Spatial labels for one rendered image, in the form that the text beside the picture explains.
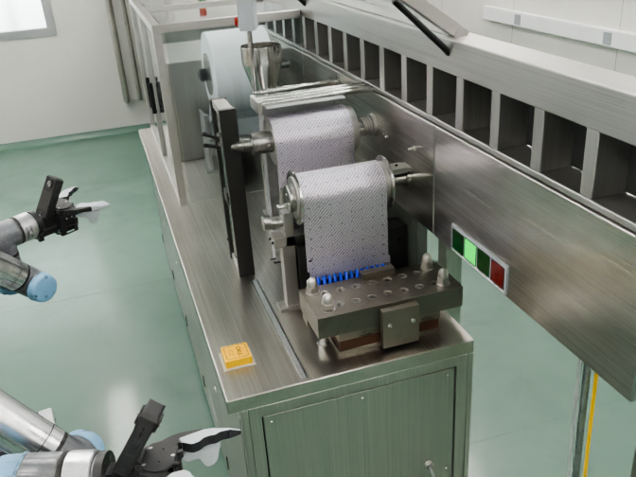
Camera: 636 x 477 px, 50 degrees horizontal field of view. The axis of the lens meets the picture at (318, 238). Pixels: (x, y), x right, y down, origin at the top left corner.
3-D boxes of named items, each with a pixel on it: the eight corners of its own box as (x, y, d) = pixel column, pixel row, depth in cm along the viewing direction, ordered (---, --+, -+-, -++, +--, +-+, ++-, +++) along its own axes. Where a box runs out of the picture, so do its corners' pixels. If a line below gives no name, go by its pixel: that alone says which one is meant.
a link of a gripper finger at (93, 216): (111, 218, 198) (78, 220, 195) (109, 200, 195) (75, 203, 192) (111, 223, 195) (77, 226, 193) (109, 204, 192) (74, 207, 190)
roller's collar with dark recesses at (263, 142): (250, 151, 203) (248, 131, 201) (270, 148, 205) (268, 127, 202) (255, 157, 198) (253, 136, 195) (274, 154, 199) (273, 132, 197)
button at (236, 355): (220, 355, 180) (220, 347, 179) (247, 348, 182) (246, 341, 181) (226, 369, 174) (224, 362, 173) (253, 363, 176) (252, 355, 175)
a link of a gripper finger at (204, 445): (234, 449, 110) (181, 472, 105) (230, 416, 108) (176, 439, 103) (244, 458, 107) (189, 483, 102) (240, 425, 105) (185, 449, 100)
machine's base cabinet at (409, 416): (167, 271, 420) (143, 135, 383) (270, 251, 436) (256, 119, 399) (270, 644, 202) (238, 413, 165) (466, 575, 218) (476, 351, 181)
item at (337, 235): (307, 272, 186) (302, 209, 178) (387, 255, 192) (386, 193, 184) (308, 273, 186) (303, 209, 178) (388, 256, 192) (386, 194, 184)
